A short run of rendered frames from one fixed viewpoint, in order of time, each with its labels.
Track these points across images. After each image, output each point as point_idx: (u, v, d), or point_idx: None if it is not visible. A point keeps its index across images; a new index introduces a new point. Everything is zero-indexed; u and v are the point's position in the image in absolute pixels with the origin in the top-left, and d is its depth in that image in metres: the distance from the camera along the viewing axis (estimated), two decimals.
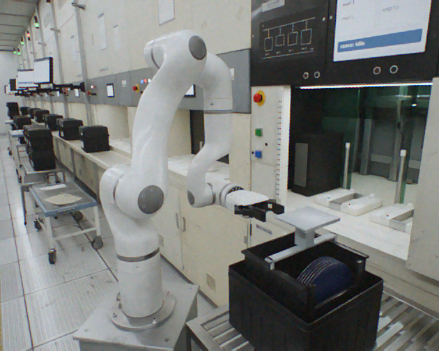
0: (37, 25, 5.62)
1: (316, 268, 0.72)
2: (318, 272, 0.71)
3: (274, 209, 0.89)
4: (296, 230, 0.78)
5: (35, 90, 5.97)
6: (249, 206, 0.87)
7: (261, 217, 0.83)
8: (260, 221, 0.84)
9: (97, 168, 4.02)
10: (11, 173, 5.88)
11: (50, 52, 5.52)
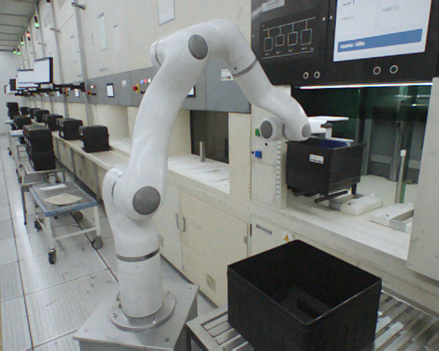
0: (37, 25, 5.62)
1: (341, 142, 1.28)
2: None
3: None
4: (325, 129, 1.23)
5: (35, 90, 5.97)
6: None
7: (333, 124, 1.23)
8: (332, 127, 1.23)
9: (97, 168, 4.02)
10: (11, 173, 5.88)
11: (50, 52, 5.52)
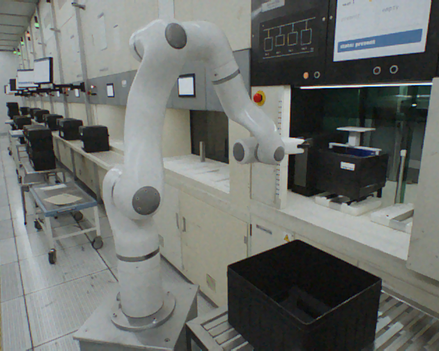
0: (37, 25, 5.62)
1: (368, 150, 1.40)
2: (369, 151, 1.40)
3: None
4: (354, 138, 1.36)
5: (35, 90, 5.97)
6: (304, 140, 1.15)
7: (312, 143, 1.18)
8: (311, 146, 1.18)
9: (97, 168, 4.02)
10: (11, 173, 5.88)
11: (50, 52, 5.52)
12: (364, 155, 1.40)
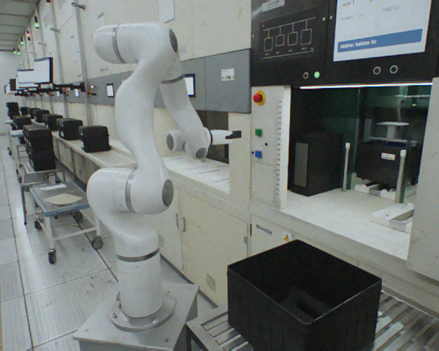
0: (37, 25, 5.62)
1: (403, 143, 1.58)
2: (405, 143, 1.58)
3: None
4: (392, 132, 1.53)
5: (35, 90, 5.97)
6: (231, 132, 1.32)
7: (240, 135, 1.36)
8: (239, 138, 1.36)
9: (97, 168, 4.02)
10: (11, 173, 5.88)
11: (50, 52, 5.52)
12: (401, 147, 1.57)
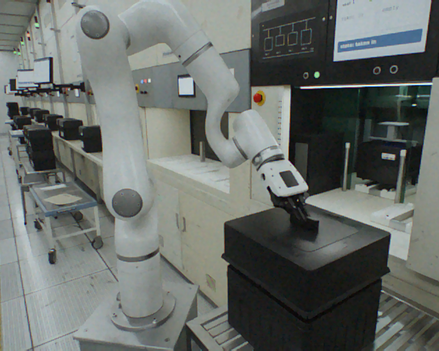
0: (37, 25, 5.62)
1: (404, 143, 1.58)
2: (405, 143, 1.58)
3: (297, 212, 0.77)
4: (392, 132, 1.53)
5: (35, 90, 5.97)
6: (296, 204, 0.80)
7: None
8: (310, 215, 0.76)
9: (97, 168, 4.02)
10: (11, 173, 5.88)
11: (50, 52, 5.52)
12: (401, 147, 1.57)
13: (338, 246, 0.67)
